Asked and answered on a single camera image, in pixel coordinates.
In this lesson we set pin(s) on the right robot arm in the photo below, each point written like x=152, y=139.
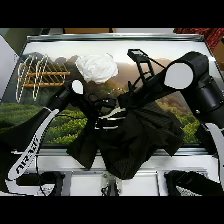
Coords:
x=213, y=96

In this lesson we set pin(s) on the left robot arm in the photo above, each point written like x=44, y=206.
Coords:
x=26, y=133

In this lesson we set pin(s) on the striped shirt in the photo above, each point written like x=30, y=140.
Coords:
x=133, y=146

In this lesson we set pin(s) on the white clothes hanger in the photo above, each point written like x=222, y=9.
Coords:
x=20, y=78
x=39, y=76

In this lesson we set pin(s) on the white garment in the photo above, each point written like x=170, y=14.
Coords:
x=96, y=68

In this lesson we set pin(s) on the red patterned cloth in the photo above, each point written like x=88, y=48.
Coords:
x=213, y=35

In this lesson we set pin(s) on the brown clothes hanger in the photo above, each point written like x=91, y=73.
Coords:
x=50, y=73

